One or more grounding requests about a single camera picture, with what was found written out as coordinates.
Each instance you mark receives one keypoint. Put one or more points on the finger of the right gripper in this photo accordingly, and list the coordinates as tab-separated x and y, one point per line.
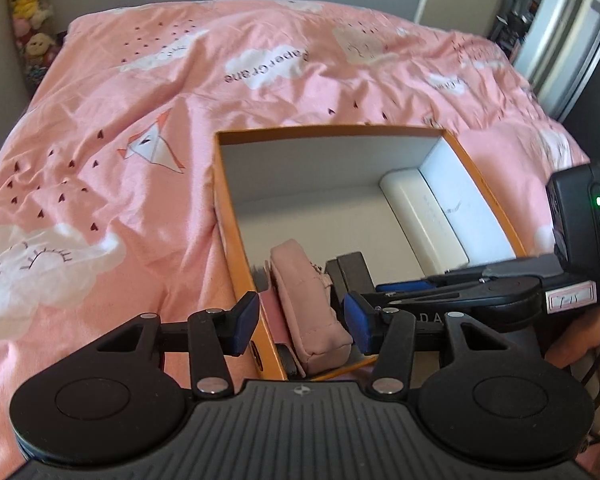
463	275
421	286

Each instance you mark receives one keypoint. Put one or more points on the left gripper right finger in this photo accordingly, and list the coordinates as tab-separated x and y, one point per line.
388	334

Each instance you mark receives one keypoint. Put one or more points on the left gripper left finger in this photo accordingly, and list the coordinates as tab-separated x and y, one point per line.
214	334

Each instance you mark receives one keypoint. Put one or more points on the white glasses case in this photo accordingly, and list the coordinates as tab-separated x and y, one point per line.
423	222

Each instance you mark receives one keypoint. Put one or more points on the pink card holder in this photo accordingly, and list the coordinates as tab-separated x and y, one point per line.
273	310

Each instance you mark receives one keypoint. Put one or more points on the pink zip pouch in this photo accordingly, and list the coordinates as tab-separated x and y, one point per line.
320	341

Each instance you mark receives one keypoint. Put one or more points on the small black box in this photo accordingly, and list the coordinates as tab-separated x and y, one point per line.
348	272

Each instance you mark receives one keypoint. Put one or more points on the person right hand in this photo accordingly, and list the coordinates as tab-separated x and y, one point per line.
580	337

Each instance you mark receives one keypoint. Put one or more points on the orange cardboard box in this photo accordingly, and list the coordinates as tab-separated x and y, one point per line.
319	185

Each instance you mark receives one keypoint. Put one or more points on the pink printed duvet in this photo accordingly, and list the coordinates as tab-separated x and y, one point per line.
106	192

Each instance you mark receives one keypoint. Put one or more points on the plush toy hanging organizer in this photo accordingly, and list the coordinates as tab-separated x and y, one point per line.
35	38

